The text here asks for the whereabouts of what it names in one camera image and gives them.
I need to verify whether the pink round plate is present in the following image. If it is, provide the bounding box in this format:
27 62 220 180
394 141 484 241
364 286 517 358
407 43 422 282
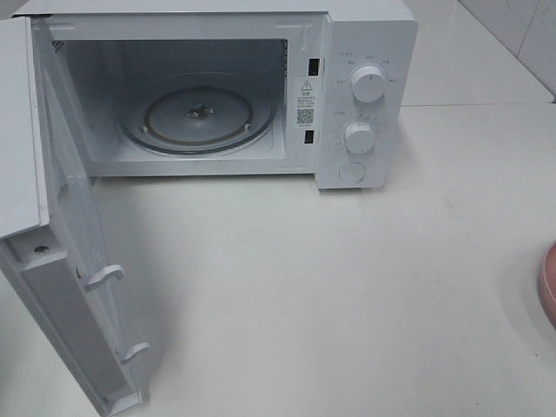
538 242 556 328

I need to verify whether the white timer knob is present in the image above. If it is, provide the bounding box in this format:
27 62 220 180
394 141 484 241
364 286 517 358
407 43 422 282
344 122 376 154

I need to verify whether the white microwave door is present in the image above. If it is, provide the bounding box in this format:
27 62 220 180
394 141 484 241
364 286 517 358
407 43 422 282
1 17 147 416

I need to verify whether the upper white power knob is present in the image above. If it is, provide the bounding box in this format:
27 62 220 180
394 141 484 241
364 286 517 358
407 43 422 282
349 63 387 103

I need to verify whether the round white door button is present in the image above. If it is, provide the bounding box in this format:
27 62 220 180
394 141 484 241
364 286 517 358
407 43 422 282
339 162 366 183

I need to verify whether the white microwave oven body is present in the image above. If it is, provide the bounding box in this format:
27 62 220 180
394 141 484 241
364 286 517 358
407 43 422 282
6 1 418 189

